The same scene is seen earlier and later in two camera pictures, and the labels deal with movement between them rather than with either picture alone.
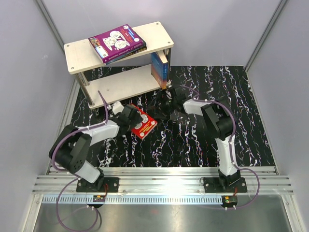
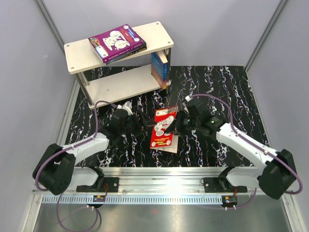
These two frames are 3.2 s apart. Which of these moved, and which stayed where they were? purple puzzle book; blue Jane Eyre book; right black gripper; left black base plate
Moved: right black gripper
Stayed: purple puzzle book; blue Jane Eyre book; left black base plate
